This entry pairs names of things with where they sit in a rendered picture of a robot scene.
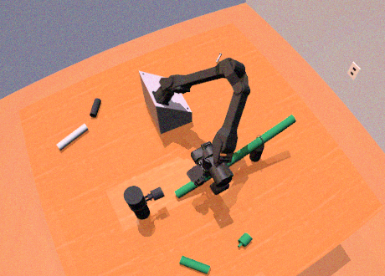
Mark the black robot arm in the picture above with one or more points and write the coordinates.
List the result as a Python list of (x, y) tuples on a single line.
[(225, 140)]

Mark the black post with cap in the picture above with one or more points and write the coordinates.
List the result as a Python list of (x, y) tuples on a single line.
[(135, 199)]

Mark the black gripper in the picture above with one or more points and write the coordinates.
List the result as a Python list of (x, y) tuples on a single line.
[(197, 155)]

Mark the white cylinder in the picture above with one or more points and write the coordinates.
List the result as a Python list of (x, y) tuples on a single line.
[(71, 137)]

